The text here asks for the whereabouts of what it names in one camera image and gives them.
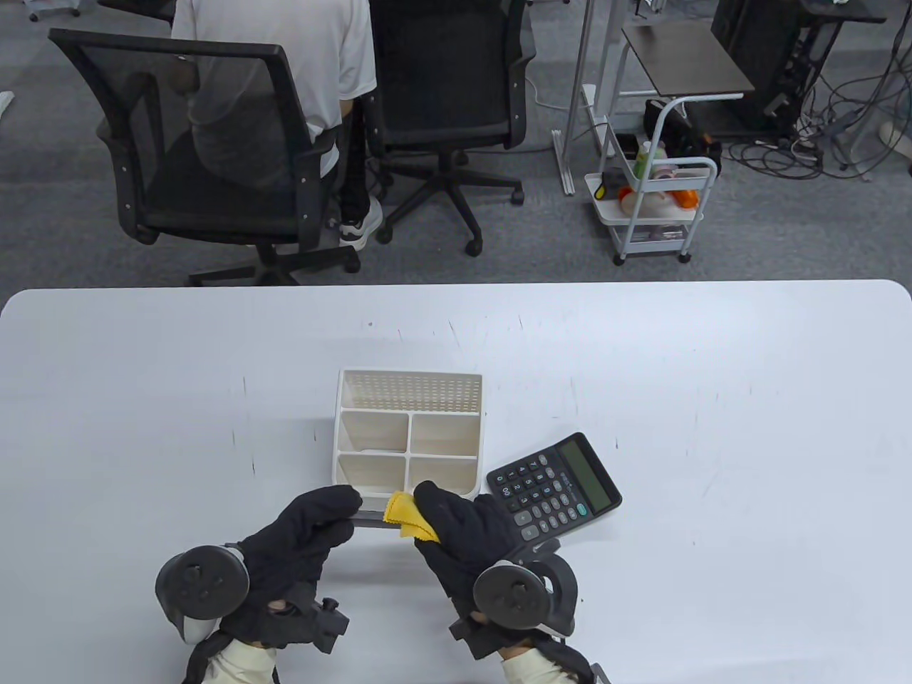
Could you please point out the white metal frame stand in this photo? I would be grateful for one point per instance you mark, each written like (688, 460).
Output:
(581, 92)

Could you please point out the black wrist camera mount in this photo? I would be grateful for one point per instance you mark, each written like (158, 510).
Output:
(477, 641)
(324, 623)

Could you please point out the brown top side table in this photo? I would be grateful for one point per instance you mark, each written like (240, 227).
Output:
(684, 60)

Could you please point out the orange object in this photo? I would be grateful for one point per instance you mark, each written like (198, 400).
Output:
(682, 197)

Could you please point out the green bottle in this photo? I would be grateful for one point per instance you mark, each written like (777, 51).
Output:
(643, 160)

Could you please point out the person's right hand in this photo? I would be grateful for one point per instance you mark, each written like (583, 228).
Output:
(470, 541)

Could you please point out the black remote control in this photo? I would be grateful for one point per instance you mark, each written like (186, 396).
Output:
(370, 519)

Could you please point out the dark grey handheld controller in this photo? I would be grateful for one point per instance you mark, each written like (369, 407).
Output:
(203, 584)
(524, 591)

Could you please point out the white wheeled utility cart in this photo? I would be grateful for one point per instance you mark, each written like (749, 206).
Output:
(662, 228)

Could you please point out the black equipment stand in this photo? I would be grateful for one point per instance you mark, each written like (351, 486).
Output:
(762, 57)

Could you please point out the black calculator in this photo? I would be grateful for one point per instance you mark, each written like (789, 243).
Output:
(563, 484)

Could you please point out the black mesh office chair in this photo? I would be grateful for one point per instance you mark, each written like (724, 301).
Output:
(442, 71)
(206, 185)

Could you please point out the person's right forearm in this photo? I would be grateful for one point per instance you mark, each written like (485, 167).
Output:
(534, 670)

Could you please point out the person's left hand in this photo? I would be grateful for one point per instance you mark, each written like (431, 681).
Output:
(292, 548)

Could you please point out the yellow cleaning cloth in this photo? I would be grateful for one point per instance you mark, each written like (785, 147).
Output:
(410, 516)

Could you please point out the white plastic organizer basket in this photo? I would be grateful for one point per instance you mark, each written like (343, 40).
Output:
(410, 392)

